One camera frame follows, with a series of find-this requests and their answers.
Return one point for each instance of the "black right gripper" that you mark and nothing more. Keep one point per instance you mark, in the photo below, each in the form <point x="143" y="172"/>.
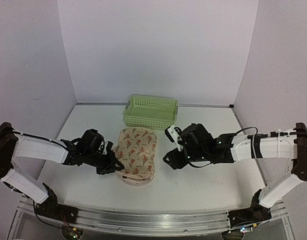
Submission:
<point x="177" y="163"/>

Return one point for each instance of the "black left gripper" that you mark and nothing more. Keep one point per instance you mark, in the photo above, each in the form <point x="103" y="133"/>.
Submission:
<point x="111" y="166"/>

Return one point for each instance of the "floral mesh laundry bag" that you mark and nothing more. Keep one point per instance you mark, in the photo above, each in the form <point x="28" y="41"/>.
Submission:
<point x="136" y="151"/>

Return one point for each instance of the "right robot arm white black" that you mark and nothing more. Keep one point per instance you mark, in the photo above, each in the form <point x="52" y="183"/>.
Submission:
<point x="290" y="144"/>

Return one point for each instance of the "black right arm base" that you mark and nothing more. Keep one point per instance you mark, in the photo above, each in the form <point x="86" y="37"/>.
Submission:
<point x="254" y="214"/>

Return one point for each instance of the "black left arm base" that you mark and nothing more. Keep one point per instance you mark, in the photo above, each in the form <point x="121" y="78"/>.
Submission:
<point x="51" y="209"/>

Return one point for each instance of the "green plastic basket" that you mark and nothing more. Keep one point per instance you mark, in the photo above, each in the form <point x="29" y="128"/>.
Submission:
<point x="151" y="112"/>

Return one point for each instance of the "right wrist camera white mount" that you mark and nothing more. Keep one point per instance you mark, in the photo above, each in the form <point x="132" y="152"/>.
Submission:
<point x="173" y="133"/>

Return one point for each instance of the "aluminium front rail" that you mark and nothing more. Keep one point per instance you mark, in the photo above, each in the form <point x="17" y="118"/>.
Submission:
<point x="28" y="223"/>

